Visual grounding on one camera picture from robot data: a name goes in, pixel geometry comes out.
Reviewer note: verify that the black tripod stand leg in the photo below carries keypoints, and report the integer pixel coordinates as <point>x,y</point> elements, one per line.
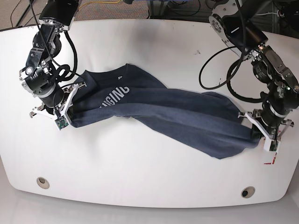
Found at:
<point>22,16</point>

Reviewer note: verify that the table cable grommet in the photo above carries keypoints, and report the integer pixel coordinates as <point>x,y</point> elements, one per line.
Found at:
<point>248,192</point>
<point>42,183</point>

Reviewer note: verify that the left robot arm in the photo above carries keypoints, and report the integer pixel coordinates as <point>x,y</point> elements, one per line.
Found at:
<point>231,19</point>

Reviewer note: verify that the red tape rectangle marking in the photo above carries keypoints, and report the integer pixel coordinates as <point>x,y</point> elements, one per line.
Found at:
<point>268,158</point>

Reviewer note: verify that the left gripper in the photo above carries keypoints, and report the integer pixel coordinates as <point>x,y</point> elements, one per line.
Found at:
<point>267,122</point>

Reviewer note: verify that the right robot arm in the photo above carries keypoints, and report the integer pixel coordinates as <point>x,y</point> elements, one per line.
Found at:
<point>42,75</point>

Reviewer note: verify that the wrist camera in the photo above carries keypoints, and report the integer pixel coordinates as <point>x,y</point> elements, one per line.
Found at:
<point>61,122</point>
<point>271,145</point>

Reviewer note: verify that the dark blue t-shirt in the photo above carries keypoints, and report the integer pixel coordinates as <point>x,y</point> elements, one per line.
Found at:
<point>208,122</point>

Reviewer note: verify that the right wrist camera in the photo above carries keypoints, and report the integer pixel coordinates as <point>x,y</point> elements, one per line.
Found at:
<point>61,122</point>

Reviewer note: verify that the right table cable grommet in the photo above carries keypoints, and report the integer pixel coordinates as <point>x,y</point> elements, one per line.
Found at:
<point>248,192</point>

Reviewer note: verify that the left table cable grommet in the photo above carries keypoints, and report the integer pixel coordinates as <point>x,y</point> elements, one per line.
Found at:
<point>42,183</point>

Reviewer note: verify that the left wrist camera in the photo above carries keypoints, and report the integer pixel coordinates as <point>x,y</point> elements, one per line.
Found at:
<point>271,145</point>

